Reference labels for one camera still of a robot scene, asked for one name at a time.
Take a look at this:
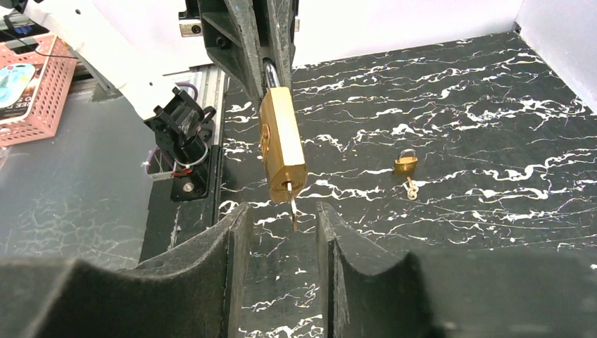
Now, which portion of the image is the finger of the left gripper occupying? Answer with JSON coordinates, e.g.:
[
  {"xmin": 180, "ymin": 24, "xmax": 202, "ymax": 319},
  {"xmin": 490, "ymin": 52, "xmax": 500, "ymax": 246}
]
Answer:
[
  {"xmin": 265, "ymin": 0, "xmax": 299, "ymax": 88},
  {"xmin": 198, "ymin": 0, "xmax": 264, "ymax": 105}
]

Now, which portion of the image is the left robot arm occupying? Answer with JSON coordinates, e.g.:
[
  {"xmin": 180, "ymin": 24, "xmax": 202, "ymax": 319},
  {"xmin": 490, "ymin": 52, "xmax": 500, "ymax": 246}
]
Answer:
[{"xmin": 1, "ymin": 1, "xmax": 299, "ymax": 120}]

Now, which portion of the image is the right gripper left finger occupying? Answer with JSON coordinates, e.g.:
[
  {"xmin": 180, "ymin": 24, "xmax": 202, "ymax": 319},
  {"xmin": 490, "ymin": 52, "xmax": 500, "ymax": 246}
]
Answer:
[{"xmin": 1, "ymin": 203, "xmax": 253, "ymax": 337}]

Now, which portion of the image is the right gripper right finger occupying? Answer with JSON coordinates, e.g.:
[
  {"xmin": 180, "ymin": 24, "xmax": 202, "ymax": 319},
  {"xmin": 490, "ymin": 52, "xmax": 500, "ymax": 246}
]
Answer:
[{"xmin": 316, "ymin": 202, "xmax": 596, "ymax": 337}]

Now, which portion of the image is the silver key pair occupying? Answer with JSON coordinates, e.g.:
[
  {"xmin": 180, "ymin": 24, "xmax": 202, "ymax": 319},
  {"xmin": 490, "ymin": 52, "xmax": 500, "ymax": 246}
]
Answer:
[{"xmin": 403, "ymin": 176, "xmax": 419, "ymax": 201}]

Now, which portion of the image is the small brass padlock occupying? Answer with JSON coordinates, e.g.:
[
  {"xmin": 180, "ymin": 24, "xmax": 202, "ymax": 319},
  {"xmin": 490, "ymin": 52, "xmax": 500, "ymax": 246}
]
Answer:
[{"xmin": 394, "ymin": 149, "xmax": 418, "ymax": 175}]

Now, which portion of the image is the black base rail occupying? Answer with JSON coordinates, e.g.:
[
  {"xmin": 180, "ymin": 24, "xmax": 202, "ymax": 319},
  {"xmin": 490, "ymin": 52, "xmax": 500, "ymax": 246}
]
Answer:
[{"xmin": 139, "ymin": 87, "xmax": 221, "ymax": 262}]

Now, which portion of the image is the pink basket outside table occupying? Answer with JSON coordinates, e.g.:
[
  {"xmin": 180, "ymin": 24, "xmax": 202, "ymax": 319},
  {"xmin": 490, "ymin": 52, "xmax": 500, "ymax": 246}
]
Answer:
[{"xmin": 1, "ymin": 34, "xmax": 77, "ymax": 146}]

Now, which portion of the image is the single silver key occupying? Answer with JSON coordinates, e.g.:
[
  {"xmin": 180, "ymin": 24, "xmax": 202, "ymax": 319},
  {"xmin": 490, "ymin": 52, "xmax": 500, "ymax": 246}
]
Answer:
[{"xmin": 285, "ymin": 181, "xmax": 299, "ymax": 231}]

